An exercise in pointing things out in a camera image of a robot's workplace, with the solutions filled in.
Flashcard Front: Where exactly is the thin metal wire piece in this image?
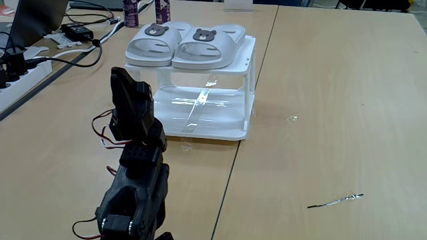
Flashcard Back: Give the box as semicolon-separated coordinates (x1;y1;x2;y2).
306;193;365;209

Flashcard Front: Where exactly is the black power cable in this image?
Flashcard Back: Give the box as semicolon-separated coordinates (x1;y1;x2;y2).
25;38;103;69

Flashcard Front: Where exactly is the white printed plastic part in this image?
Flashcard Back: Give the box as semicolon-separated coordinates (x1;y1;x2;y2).
43;32;83;50

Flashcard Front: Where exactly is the black power adapter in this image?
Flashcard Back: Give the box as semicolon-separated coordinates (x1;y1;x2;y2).
61;22;95;42

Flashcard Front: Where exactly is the dark laptop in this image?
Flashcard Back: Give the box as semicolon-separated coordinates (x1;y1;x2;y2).
9;0;70;48

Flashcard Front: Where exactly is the black plug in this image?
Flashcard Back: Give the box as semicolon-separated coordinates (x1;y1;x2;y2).
0;47;30;89

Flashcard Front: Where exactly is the white cable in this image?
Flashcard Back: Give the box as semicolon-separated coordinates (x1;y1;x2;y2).
49;20;125;59

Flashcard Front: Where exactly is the white power strip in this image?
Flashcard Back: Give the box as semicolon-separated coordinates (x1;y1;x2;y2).
0;59;53;113

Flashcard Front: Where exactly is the white two-tier plastic box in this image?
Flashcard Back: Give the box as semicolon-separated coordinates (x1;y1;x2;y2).
124;34;258;142

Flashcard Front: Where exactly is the black looped cable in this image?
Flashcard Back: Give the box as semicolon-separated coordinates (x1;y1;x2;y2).
64;0;117;27

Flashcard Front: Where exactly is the white bear slipper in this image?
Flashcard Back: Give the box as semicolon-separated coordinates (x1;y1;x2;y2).
171;23;247;71
125;21;193;68

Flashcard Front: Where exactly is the purple drink can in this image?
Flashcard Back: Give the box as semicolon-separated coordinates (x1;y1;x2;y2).
122;0;140;29
154;0;171;25

